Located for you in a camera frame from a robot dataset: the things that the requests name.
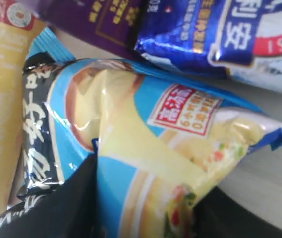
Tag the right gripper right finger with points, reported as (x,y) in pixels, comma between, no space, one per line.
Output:
(256,216)

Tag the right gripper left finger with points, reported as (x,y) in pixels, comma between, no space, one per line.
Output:
(69,211)

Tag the blue instant noodle bag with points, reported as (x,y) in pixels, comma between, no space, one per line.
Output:
(162,142)

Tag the purple juice carton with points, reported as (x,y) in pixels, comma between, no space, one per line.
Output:
(111,25)

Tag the yellow chips can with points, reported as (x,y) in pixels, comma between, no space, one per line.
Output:
(18,28)

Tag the blue white milk carton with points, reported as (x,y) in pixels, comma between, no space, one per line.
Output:
(238,39)

